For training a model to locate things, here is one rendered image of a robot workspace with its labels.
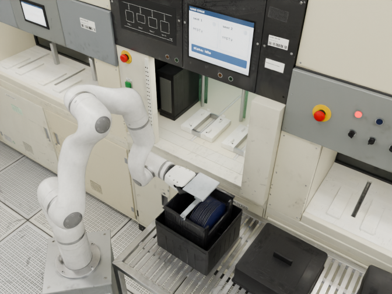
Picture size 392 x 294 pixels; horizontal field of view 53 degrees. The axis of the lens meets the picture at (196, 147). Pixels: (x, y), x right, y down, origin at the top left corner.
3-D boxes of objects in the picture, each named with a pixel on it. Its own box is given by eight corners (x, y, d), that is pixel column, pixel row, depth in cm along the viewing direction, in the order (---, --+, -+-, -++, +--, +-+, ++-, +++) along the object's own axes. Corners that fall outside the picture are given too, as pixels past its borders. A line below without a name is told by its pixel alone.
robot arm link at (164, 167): (171, 171, 171) (177, 174, 170) (158, 182, 166) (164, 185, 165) (171, 156, 166) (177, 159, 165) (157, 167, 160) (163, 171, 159)
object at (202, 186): (195, 206, 189) (197, 158, 168) (230, 227, 180) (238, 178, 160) (163, 240, 174) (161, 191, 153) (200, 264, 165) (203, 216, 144)
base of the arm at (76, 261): (53, 282, 162) (43, 256, 150) (57, 244, 176) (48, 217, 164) (101, 275, 164) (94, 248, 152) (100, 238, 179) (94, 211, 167)
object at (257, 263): (230, 280, 163) (233, 262, 155) (263, 234, 182) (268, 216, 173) (296, 321, 150) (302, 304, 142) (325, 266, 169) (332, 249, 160)
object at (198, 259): (192, 206, 194) (192, 182, 183) (240, 234, 182) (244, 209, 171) (156, 244, 177) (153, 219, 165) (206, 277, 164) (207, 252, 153)
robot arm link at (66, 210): (66, 206, 156) (84, 232, 146) (36, 209, 147) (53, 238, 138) (100, 91, 138) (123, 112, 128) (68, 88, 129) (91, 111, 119)
